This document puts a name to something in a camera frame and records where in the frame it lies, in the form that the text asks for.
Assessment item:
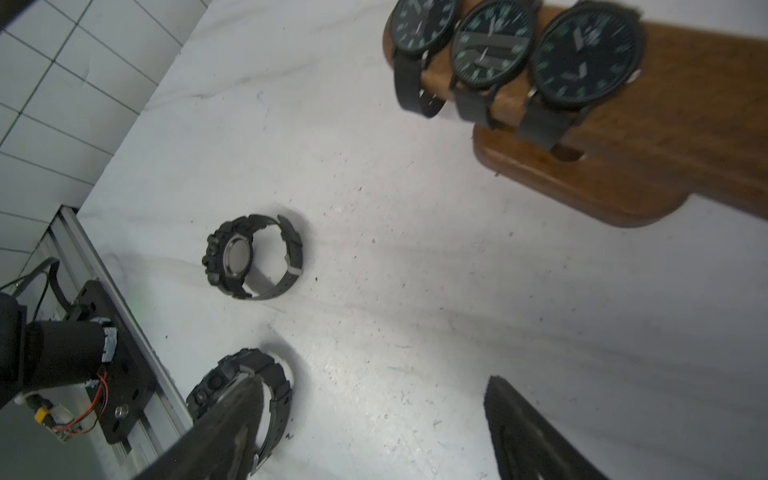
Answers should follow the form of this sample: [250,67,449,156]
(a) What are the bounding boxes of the black round analog watch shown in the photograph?
[516,1,645,150]

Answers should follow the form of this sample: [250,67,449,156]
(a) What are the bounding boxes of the brown wooden watch stand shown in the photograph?
[382,0,768,229]

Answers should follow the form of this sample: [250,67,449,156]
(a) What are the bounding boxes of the red and black wires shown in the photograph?
[50,371,112,436]

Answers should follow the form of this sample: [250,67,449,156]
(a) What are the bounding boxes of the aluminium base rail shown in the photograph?
[28,207,192,479]

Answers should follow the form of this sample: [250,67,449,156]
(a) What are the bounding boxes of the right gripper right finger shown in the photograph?
[484,376,607,480]

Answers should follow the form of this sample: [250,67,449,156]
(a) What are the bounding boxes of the chunky black sport watch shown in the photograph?
[202,214,303,301]

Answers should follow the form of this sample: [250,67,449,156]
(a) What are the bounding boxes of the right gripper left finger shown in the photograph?
[137,377,264,480]

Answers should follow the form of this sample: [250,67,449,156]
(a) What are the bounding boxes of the small black square watch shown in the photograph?
[389,0,461,118]

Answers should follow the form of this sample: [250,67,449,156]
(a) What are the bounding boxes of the black slim strap watch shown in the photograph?
[449,0,542,130]

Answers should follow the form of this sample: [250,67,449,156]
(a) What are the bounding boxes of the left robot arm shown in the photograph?
[1,293,117,405]

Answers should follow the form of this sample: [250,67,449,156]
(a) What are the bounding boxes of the black rugged digital watch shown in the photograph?
[186,348,293,474]

